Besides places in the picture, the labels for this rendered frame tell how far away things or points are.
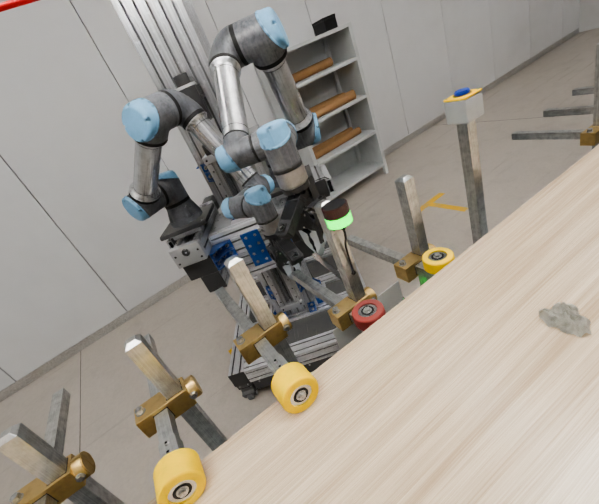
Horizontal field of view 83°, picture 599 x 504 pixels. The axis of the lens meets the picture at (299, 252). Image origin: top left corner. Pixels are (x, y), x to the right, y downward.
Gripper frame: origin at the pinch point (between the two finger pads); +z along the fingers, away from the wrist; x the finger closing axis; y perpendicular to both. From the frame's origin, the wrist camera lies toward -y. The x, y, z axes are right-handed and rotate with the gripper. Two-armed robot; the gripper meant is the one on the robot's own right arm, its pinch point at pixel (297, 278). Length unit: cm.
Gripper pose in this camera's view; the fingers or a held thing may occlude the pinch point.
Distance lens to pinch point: 121.2
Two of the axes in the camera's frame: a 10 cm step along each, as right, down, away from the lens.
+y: -4.9, -2.8, 8.3
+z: 3.5, 8.1, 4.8
